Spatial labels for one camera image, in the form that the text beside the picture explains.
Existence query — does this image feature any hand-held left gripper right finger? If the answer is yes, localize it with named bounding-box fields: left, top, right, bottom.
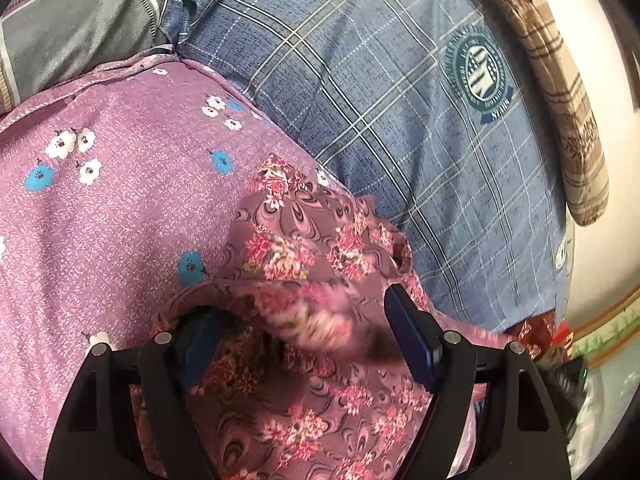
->
left=384, top=283, right=572, bottom=480

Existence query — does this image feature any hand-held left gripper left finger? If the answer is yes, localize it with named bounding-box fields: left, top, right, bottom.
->
left=43, top=305, right=227, bottom=480

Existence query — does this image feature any brown floral small garment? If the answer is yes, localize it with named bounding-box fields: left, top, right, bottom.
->
left=131, top=154, right=556, bottom=480

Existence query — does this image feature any pink floral bed sheet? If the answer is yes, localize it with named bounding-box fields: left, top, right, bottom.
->
left=0, top=54, right=351, bottom=466

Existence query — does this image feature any beige brown patterned cloth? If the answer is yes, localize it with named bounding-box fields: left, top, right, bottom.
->
left=452, top=0, right=611, bottom=227

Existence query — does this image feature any grey striped blanket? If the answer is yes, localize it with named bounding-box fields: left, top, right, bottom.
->
left=0, top=0, right=173, bottom=116

